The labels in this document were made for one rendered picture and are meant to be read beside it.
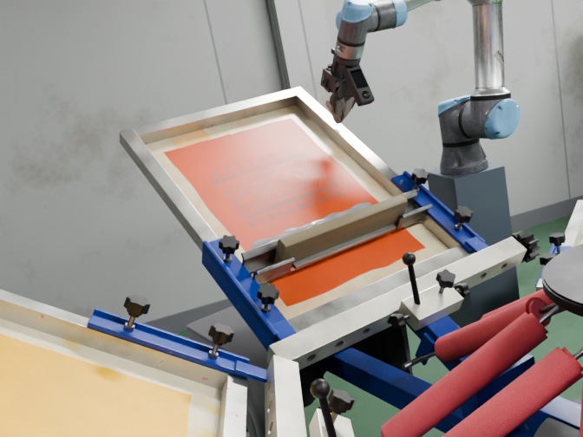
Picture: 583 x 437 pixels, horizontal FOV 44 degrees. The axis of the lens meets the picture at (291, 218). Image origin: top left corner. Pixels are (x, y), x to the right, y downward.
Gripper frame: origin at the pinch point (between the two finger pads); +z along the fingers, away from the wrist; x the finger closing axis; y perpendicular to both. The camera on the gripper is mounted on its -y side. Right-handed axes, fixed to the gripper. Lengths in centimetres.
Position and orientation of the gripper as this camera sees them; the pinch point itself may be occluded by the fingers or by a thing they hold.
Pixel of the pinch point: (340, 120)
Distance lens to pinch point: 204.5
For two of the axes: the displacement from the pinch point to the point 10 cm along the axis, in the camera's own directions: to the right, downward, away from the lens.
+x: -8.3, 2.9, -4.8
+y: -5.5, -6.1, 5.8
